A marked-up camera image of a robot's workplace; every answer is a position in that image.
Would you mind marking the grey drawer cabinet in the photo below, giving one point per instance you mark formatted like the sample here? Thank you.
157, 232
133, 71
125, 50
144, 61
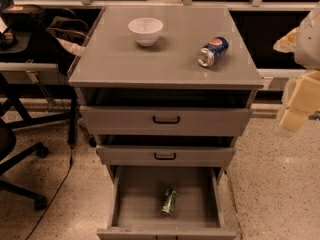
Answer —
115, 71

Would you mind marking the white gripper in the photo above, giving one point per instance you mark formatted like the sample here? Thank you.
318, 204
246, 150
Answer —
309, 47

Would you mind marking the dark side desk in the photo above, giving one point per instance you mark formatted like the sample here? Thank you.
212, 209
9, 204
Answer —
13, 93

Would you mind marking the black office chair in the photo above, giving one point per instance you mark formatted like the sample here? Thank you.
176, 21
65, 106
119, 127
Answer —
7, 144

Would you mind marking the black middle drawer handle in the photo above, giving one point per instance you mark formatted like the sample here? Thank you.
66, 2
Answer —
165, 157

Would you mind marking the blue pepsi can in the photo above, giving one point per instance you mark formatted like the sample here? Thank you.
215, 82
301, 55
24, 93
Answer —
212, 52

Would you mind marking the top grey drawer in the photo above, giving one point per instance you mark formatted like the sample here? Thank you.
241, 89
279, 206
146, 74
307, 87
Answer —
138, 121

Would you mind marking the dark bag on desk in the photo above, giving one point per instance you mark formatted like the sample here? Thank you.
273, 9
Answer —
72, 30

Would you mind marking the white ceramic bowl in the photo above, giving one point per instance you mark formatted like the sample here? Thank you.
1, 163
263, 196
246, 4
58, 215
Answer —
146, 31

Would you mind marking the green soda can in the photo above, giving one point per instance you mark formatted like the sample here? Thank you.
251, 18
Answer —
168, 201

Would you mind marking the black drawer handle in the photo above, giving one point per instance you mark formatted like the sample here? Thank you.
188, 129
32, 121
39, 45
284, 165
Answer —
174, 120
165, 157

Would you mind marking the middle grey drawer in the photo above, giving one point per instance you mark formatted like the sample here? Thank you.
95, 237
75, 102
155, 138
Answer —
186, 156

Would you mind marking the black top drawer handle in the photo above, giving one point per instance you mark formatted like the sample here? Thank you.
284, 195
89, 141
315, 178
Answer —
174, 120

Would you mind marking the bottom grey open drawer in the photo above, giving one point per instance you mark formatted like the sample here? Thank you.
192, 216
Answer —
136, 205

